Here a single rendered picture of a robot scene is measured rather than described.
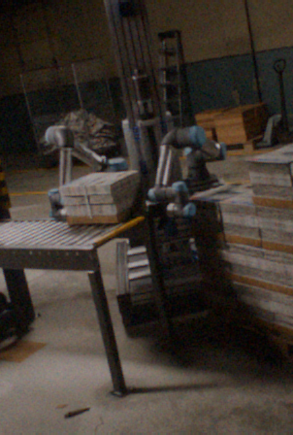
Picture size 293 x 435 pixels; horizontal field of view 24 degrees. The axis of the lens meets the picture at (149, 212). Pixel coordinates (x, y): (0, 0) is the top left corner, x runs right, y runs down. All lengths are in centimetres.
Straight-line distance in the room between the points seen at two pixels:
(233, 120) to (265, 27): 160
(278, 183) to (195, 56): 818
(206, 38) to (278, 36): 123
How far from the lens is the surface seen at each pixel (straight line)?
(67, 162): 417
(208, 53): 1127
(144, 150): 443
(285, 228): 338
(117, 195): 375
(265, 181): 339
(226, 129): 1007
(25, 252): 372
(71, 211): 396
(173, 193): 371
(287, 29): 1064
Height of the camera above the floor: 169
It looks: 13 degrees down
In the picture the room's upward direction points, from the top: 11 degrees counter-clockwise
